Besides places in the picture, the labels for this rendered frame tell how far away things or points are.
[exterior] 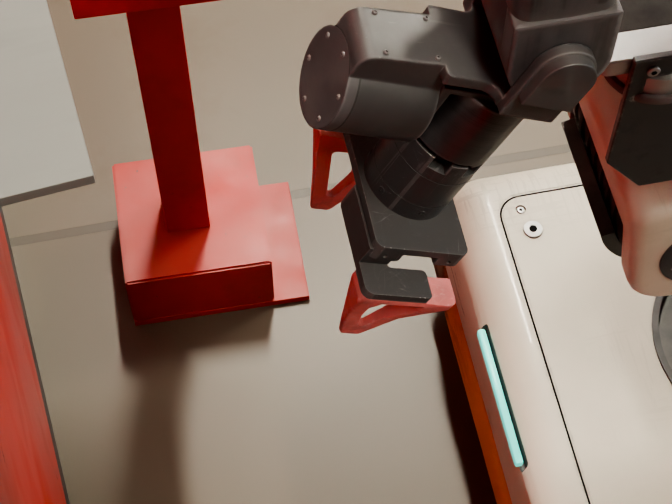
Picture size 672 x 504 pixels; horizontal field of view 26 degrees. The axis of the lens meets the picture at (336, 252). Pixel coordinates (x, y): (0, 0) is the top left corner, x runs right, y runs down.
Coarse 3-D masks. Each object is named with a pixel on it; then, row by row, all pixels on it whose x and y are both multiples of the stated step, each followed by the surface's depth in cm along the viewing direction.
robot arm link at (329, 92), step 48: (480, 0) 81; (336, 48) 78; (384, 48) 76; (432, 48) 77; (480, 48) 79; (576, 48) 75; (336, 96) 77; (384, 96) 77; (432, 96) 79; (528, 96) 76; (576, 96) 77
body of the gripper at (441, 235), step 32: (352, 160) 88; (384, 160) 86; (416, 160) 84; (384, 192) 87; (416, 192) 86; (448, 192) 86; (384, 224) 86; (416, 224) 87; (448, 224) 89; (384, 256) 86; (448, 256) 88
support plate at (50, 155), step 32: (0, 0) 107; (32, 0) 107; (0, 32) 105; (32, 32) 105; (0, 64) 104; (32, 64) 104; (0, 96) 102; (32, 96) 102; (64, 96) 102; (0, 128) 101; (32, 128) 101; (64, 128) 101; (0, 160) 99; (32, 160) 99; (64, 160) 99; (0, 192) 98; (32, 192) 98
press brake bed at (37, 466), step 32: (0, 224) 197; (0, 256) 181; (0, 288) 167; (0, 320) 155; (0, 352) 145; (32, 352) 198; (0, 384) 136; (32, 384) 178; (0, 416) 128; (32, 416) 164; (0, 448) 121; (32, 448) 153; (0, 480) 115; (32, 480) 143; (64, 480) 194
